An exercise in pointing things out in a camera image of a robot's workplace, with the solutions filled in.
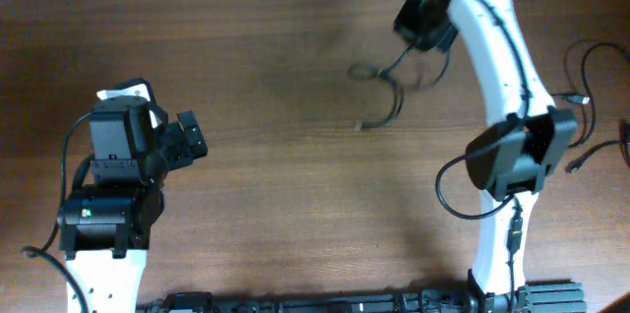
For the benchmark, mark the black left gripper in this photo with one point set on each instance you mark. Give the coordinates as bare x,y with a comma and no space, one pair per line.
172,136

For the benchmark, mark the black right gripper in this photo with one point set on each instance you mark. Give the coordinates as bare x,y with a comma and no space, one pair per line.
405,27

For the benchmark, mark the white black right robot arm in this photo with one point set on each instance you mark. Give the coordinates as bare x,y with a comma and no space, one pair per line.
525,138

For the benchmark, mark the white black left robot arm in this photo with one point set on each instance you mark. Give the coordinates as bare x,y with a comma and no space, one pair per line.
116,197

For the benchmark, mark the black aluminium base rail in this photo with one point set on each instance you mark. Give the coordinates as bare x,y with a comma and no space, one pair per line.
374,303

